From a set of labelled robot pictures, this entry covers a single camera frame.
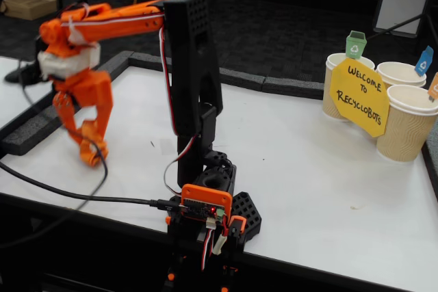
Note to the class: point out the paper cup with green tag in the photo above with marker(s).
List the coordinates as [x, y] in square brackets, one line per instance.
[328, 107]

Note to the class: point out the orange and black robot arm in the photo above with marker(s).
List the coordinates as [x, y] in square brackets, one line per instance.
[191, 66]

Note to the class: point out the orange recycling bin tag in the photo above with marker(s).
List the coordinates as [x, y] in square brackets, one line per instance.
[434, 88]

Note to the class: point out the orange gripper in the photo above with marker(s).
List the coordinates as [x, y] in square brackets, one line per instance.
[92, 91]

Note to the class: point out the paper cup with blue tag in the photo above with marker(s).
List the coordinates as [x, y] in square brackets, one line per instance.
[400, 73]

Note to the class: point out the white panel with black frame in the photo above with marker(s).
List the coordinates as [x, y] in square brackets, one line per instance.
[407, 1]

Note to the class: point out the dark grey foam strip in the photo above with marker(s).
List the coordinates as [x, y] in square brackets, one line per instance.
[34, 128]
[432, 162]
[291, 87]

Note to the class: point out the blue recycling bin tag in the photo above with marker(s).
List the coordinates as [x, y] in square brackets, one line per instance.
[423, 63]

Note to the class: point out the yellow welcome sign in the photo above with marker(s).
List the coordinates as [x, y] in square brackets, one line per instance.
[361, 110]

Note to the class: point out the paper cup with orange tag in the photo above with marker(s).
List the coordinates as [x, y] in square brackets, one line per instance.
[407, 131]

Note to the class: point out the green recycling bin tag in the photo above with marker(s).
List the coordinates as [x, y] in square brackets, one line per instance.
[356, 46]

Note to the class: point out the cardboard box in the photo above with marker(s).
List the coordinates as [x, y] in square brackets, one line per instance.
[29, 6]

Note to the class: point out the black metal bar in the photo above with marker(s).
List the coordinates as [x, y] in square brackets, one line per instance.
[397, 27]

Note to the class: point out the orange controller board holder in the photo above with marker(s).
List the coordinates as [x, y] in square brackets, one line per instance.
[205, 194]

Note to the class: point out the whiteboard with black frame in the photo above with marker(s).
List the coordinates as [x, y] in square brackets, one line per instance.
[10, 100]

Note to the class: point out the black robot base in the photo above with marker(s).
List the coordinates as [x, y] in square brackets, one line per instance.
[246, 210]

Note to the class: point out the orange paper-wrapped rubbish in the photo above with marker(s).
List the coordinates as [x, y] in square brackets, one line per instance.
[90, 148]

